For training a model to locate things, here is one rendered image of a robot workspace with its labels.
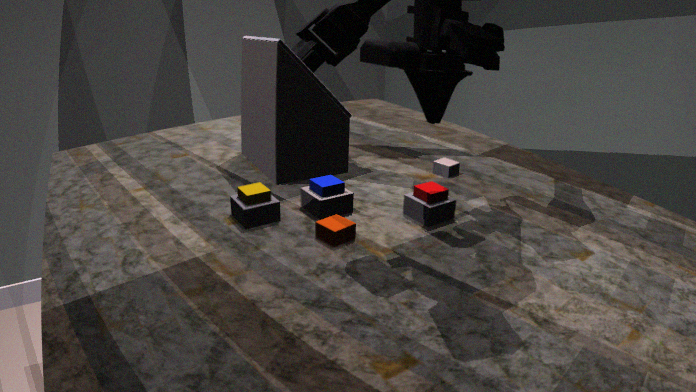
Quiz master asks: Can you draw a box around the yellow button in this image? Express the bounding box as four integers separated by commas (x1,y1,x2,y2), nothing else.
230,182,280,230

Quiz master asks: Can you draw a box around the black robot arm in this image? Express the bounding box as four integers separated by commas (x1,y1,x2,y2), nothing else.
291,0,505,73

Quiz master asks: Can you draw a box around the red button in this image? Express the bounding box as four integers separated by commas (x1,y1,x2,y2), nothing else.
403,181,456,227

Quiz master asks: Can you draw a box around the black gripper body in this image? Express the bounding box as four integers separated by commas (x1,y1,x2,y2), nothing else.
360,0,500,71

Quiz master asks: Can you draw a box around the orange block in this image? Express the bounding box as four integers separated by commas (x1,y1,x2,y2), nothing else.
315,214,356,247

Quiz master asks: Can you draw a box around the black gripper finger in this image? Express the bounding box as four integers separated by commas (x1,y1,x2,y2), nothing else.
399,67,449,124
435,68,473,124

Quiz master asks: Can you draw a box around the blue button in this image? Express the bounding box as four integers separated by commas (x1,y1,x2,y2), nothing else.
300,175,354,220

